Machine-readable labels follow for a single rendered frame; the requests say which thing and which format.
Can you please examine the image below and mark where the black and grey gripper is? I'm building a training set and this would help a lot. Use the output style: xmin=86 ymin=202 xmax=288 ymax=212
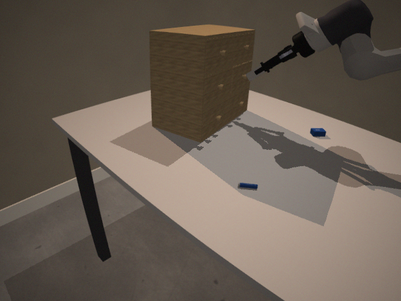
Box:
xmin=246 ymin=31 xmax=315 ymax=81

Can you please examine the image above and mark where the brown wooden chest of drawers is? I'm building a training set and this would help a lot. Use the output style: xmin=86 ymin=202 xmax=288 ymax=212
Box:
xmin=149 ymin=24 xmax=255 ymax=142

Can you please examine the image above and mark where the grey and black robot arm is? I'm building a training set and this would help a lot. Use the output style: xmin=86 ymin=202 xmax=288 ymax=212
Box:
xmin=296 ymin=0 xmax=401 ymax=80

